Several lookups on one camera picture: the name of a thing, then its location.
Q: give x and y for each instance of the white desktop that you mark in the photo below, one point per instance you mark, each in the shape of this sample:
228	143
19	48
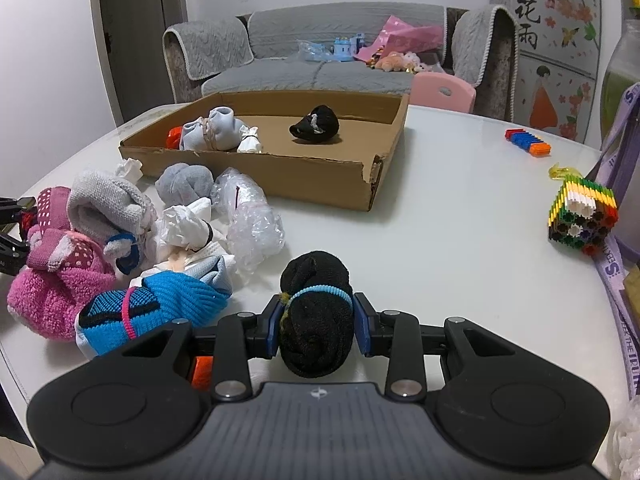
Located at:
450	240

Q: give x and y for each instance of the small orange wrapper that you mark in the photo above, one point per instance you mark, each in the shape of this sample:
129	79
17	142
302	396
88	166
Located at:
174	137

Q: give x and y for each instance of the wall poster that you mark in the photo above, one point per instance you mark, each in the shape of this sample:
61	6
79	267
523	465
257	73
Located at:
555	35

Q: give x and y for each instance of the grey sofa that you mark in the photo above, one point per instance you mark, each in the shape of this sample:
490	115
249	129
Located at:
300	55

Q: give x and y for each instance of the bubble wrap bundle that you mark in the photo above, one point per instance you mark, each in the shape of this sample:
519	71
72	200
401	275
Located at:
252	230

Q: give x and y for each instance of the clear plastic bag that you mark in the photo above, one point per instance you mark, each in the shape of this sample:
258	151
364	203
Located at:
310	51

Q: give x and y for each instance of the plush toys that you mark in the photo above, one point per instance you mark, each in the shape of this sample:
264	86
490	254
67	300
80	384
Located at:
395	61

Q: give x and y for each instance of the white peach sock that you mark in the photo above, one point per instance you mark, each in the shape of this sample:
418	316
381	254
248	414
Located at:
195	260

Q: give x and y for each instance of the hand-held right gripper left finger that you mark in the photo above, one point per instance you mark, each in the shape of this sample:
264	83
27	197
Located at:
273	327

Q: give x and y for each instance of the glass jar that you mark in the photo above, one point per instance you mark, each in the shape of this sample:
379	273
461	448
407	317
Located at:
622	80

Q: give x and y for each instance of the light blue sock bundle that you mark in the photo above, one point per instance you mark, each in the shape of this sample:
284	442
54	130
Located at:
212	130

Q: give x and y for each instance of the colourful block cube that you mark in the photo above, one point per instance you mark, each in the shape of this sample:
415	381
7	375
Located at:
582	215

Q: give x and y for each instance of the black sock bundle white tie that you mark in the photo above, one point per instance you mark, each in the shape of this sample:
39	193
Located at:
316	125

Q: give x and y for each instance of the black sock bundle blue band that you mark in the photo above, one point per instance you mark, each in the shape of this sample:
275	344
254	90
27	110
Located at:
315	320

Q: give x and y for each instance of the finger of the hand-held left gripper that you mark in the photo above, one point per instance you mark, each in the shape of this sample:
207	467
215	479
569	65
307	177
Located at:
11	255
12	207

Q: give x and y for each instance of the pink chair back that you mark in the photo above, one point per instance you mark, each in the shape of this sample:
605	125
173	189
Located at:
442	92

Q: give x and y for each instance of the grey-blue sock ball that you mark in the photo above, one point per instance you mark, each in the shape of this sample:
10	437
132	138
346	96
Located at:
182	185

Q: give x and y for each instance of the pink fuzzy sock bundle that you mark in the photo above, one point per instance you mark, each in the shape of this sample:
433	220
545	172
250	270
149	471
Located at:
55	280

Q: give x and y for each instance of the yellow clear toy piece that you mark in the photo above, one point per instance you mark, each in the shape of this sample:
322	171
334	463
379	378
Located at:
560	171

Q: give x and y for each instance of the small white tied bundle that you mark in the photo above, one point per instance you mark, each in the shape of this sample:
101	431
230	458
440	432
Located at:
250	141

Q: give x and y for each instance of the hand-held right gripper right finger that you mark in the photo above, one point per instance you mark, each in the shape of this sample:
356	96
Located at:
362	327

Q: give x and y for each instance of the grey door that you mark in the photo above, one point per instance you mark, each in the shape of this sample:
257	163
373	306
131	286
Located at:
135	25

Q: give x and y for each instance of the blue toy castle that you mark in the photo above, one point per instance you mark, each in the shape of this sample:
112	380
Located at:
347	46

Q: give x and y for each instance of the grey knit sock bundle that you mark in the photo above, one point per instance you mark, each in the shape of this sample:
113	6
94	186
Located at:
107	205

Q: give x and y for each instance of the pink plastic bag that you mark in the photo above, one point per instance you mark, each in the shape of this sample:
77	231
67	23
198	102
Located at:
405	35

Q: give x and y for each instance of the brown cardboard box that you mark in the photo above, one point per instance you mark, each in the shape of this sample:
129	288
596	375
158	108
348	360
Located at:
310	175

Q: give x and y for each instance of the crumpled white paper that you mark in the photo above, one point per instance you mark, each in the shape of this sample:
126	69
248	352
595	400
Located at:
129	167

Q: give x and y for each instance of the blue sock bundle pink band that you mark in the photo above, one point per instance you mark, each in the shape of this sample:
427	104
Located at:
165	305

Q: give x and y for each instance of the white bundle black band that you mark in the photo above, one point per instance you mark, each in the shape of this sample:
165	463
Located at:
182	227

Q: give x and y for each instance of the colourful block strip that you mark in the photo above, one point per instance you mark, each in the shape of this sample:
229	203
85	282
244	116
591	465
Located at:
527	141

